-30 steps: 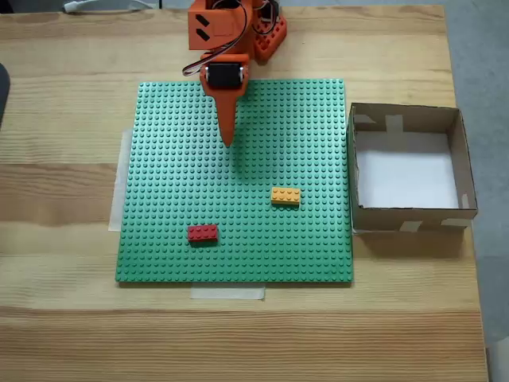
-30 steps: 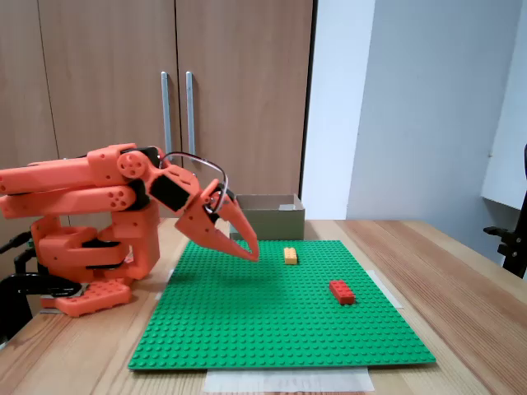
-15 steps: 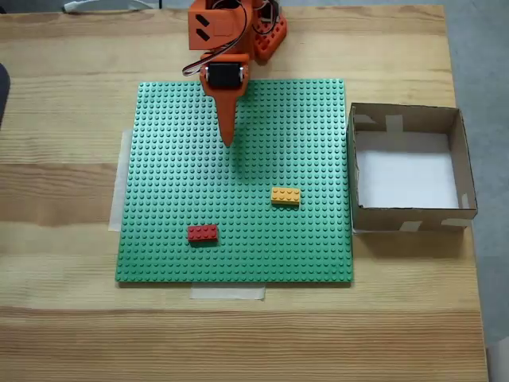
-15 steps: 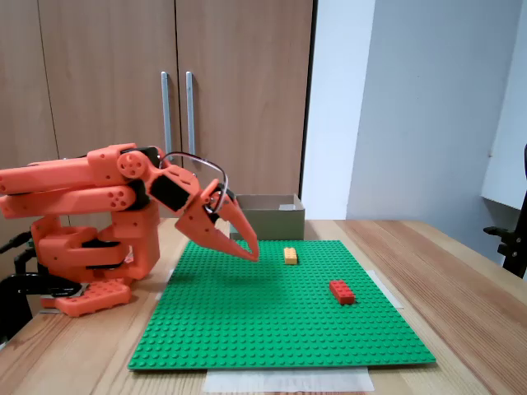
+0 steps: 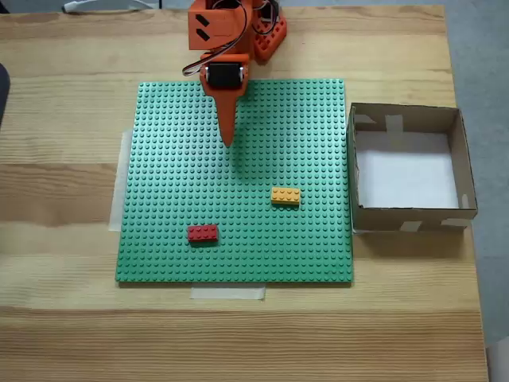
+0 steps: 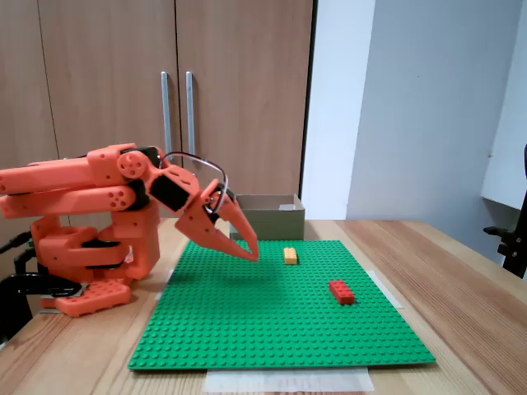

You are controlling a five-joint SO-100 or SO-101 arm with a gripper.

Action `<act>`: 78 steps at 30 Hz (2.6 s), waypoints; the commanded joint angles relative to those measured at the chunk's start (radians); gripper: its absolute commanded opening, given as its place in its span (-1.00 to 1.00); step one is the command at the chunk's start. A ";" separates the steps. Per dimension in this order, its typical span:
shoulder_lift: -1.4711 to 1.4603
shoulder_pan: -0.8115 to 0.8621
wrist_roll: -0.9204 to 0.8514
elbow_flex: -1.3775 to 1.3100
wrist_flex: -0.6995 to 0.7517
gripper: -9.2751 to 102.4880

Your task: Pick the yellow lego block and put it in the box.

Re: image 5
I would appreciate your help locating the yellow lego block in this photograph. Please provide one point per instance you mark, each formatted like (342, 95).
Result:
(285, 196)

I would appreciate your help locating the red lego block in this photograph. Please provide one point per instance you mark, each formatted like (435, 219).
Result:
(203, 234)

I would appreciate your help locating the cardboard box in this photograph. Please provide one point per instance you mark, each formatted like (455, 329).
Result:
(354, 159)

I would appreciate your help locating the green lego baseplate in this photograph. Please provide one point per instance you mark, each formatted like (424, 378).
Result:
(278, 246)

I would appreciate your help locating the wide masking tape strip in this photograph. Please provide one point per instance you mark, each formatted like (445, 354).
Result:
(117, 191)

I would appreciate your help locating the white curved plastic object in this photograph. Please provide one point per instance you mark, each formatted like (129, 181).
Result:
(107, 5)

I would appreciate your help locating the short masking tape strip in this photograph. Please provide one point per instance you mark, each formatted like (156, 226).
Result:
(226, 293)

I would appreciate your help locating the white paper sheet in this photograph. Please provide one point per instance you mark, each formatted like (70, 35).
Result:
(405, 179)

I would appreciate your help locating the black rounded object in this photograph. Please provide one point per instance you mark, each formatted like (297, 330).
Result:
(3, 91)

